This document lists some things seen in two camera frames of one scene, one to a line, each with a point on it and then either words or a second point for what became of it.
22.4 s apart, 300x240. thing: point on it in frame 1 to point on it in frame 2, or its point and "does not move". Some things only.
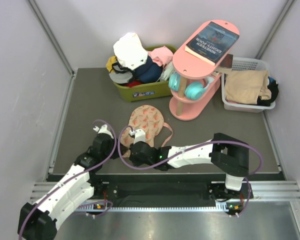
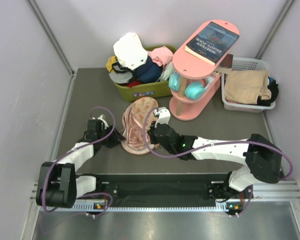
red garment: [133, 83] does not move
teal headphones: [195, 90] does not move
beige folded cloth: [246, 86] does not move
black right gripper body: [137, 162] to [155, 140]
